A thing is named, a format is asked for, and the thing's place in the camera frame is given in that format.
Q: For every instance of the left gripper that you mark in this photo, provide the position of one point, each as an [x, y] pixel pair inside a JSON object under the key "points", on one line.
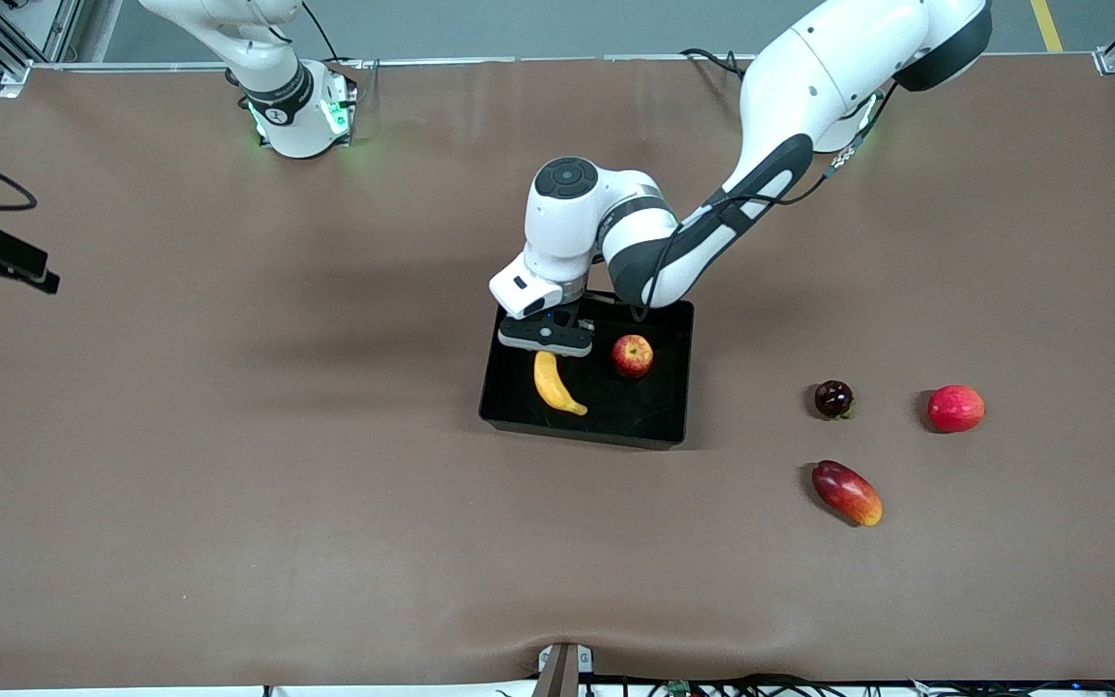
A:
{"points": [[578, 317]]}

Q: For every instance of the yellow banana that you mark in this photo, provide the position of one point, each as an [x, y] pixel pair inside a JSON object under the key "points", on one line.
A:
{"points": [[553, 385]]}

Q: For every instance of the red yellow apple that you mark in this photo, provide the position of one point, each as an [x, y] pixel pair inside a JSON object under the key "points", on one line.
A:
{"points": [[633, 356]]}

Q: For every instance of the black plastic box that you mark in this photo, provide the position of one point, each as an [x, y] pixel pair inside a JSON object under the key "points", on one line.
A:
{"points": [[635, 411]]}

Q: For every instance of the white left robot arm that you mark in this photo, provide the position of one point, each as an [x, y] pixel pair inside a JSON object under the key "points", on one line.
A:
{"points": [[809, 87]]}

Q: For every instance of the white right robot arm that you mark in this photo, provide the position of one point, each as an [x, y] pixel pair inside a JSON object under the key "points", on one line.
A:
{"points": [[277, 87]]}

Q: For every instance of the brown table mat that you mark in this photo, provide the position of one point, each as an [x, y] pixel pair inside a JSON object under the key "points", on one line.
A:
{"points": [[228, 484]]}

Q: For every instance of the dark purple plum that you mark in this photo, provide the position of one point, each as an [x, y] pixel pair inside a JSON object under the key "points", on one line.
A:
{"points": [[833, 399]]}

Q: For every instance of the red yellow mango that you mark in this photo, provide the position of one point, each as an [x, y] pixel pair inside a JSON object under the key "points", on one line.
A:
{"points": [[846, 494]]}

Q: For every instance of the small green circuit board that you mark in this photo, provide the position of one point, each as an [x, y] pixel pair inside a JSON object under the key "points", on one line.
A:
{"points": [[679, 688]]}

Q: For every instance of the red pomegranate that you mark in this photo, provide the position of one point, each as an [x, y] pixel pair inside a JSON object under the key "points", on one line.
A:
{"points": [[956, 409]]}

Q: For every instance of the brown camera post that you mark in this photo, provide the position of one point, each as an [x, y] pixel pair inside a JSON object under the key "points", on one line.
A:
{"points": [[562, 670]]}

